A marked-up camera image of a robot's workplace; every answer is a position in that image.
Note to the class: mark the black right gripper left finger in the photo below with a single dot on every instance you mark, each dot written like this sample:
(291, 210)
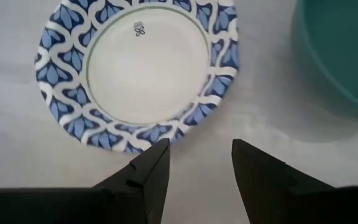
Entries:
(145, 186)

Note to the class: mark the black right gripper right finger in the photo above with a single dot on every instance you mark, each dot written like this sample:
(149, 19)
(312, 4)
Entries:
(266, 186)

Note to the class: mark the blue patterned paper bowl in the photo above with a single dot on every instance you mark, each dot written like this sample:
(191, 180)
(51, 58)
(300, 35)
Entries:
(148, 68)

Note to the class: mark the teal plastic bowl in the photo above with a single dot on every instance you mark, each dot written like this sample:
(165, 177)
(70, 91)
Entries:
(346, 46)

